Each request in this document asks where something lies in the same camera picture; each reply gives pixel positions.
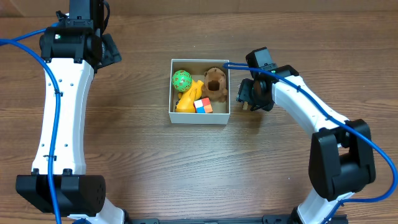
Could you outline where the brown capybara plush toy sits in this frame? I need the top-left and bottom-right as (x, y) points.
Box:
(201, 67), (228, 103)

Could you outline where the colourful puzzle cube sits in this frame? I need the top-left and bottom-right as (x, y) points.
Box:
(193, 98), (213, 113)

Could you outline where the yellow rubber dolphin toy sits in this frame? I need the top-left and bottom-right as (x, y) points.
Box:
(175, 80), (204, 113)

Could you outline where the green patterned ball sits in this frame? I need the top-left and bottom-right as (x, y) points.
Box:
(172, 70), (193, 92)

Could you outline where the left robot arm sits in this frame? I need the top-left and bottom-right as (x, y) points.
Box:
(16, 0), (129, 223)

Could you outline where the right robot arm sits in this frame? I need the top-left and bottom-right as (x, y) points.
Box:
(237, 47), (376, 223)

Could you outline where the white cardboard box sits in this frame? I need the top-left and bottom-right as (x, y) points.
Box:
(169, 59), (231, 124)

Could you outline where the right blue cable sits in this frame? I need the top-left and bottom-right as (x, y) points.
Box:
(222, 62), (398, 224)

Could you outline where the blue cable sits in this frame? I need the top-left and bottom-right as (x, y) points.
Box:
(0, 21), (91, 224)
(222, 62), (398, 224)

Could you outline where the left blue cable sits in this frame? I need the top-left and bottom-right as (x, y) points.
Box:
(0, 21), (91, 224)

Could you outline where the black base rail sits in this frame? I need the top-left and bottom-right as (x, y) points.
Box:
(123, 213), (349, 224)

